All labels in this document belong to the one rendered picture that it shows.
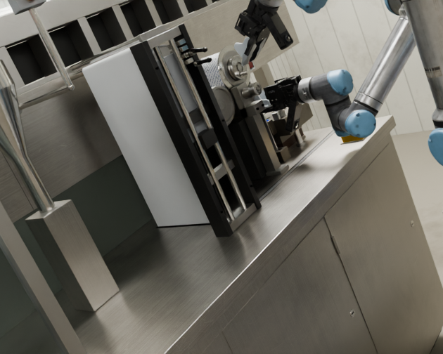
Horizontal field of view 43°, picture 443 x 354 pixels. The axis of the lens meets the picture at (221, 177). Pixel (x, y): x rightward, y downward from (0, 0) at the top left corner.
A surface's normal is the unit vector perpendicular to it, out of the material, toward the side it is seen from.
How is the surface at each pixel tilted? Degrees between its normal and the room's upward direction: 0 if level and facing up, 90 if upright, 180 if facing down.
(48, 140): 90
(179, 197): 90
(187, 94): 90
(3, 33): 90
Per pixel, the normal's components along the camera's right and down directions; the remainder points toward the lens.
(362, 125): 0.11, 0.25
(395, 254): 0.72, -0.11
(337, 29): -0.62, 0.47
